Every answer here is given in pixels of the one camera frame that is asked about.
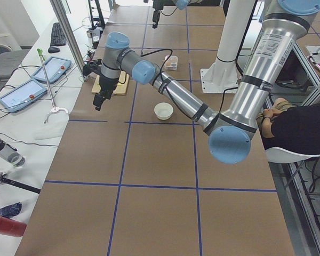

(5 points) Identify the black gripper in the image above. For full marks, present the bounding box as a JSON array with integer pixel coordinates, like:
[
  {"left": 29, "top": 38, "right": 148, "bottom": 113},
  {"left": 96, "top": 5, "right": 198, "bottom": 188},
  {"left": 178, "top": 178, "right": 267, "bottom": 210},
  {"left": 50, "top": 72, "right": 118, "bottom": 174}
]
[
  {"left": 93, "top": 75, "right": 119, "bottom": 111},
  {"left": 152, "top": 0, "right": 164, "bottom": 28}
]

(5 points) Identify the clear plastic egg box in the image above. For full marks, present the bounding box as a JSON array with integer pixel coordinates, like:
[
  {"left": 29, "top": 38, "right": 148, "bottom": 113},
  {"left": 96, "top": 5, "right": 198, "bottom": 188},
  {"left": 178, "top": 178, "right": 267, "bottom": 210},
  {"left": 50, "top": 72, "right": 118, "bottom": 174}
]
[{"left": 164, "top": 55, "right": 178, "bottom": 70}]

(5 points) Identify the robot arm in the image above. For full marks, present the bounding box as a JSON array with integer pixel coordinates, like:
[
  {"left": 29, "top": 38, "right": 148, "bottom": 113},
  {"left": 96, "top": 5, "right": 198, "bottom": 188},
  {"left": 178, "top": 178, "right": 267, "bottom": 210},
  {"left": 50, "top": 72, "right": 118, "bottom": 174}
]
[
  {"left": 152, "top": 0, "right": 202, "bottom": 29},
  {"left": 93, "top": 1, "right": 320, "bottom": 164}
]

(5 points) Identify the wooden cutting board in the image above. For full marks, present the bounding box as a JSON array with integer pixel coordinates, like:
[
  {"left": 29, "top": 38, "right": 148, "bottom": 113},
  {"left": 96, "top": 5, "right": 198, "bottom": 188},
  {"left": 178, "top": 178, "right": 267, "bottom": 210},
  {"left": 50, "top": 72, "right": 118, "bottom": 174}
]
[{"left": 91, "top": 71, "right": 130, "bottom": 95}]

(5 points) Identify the reach grabber stick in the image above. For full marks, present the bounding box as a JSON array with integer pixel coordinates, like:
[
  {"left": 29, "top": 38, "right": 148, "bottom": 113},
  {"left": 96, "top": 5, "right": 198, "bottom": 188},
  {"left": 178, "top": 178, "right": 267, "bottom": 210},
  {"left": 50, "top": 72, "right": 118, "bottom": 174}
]
[{"left": 37, "top": 48, "right": 69, "bottom": 124}]

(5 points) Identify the far blue teach pendant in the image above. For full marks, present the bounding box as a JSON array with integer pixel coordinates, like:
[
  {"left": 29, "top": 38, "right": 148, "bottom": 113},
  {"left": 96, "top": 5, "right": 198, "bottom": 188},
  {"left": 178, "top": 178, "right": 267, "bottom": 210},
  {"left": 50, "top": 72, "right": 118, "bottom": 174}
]
[{"left": 31, "top": 57, "right": 72, "bottom": 84}]

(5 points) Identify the blue teach pendant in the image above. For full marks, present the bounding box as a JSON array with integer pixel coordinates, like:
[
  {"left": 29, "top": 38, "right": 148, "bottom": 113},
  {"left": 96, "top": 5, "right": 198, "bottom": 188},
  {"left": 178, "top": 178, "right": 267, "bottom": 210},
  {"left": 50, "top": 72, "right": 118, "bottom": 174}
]
[
  {"left": 0, "top": 78, "right": 47, "bottom": 113},
  {"left": 31, "top": 57, "right": 72, "bottom": 84}
]

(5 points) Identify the white bowl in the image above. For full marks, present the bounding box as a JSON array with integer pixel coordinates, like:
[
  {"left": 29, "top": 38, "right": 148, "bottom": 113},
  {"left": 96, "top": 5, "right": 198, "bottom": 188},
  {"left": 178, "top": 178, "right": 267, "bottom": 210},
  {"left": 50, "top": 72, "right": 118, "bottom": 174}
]
[{"left": 154, "top": 102, "right": 173, "bottom": 121}]

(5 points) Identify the near blue teach pendant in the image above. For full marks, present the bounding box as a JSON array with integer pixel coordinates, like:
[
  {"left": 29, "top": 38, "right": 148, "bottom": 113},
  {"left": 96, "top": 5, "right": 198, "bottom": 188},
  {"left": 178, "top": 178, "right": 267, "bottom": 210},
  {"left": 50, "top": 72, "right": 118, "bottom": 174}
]
[{"left": 0, "top": 78, "right": 47, "bottom": 113}]

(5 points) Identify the black computer mouse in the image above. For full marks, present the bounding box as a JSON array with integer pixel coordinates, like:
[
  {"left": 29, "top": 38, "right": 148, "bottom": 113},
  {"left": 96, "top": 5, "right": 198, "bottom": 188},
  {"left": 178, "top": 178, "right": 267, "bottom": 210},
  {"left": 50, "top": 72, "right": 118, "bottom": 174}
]
[{"left": 47, "top": 46, "right": 60, "bottom": 53}]

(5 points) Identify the black keyboard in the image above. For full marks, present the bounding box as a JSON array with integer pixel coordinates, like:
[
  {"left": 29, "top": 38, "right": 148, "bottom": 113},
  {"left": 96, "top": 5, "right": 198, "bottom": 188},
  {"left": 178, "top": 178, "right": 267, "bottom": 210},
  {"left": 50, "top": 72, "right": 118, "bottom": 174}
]
[{"left": 50, "top": 22, "right": 67, "bottom": 46}]

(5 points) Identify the clear water bottle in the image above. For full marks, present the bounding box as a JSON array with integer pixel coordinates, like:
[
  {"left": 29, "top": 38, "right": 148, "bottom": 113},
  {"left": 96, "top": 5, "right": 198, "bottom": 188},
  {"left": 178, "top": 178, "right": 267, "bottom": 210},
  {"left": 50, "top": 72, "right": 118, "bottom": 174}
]
[{"left": 0, "top": 139, "right": 25, "bottom": 167}]

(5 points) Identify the red bottle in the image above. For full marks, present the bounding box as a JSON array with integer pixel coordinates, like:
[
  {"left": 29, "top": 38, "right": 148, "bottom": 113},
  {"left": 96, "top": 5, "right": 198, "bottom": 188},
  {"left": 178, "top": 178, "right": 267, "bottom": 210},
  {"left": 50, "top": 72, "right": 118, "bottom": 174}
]
[{"left": 0, "top": 216, "right": 27, "bottom": 237}]

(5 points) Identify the white chair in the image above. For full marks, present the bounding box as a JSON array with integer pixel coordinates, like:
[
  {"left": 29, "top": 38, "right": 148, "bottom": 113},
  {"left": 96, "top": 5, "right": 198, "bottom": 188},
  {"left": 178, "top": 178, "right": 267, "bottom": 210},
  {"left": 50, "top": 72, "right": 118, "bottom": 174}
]
[{"left": 265, "top": 146, "right": 320, "bottom": 193}]

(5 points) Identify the seated person black shirt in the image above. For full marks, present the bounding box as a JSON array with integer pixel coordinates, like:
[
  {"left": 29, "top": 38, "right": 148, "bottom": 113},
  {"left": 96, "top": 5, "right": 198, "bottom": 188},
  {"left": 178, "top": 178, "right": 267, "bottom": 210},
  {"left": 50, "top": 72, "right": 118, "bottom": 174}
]
[{"left": 257, "top": 98, "right": 320, "bottom": 155}]

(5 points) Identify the aluminium frame post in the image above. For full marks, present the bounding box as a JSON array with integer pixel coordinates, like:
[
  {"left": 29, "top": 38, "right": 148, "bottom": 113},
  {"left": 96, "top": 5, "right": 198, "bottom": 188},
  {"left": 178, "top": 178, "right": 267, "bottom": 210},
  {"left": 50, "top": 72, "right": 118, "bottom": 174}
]
[{"left": 50, "top": 0, "right": 90, "bottom": 82}]

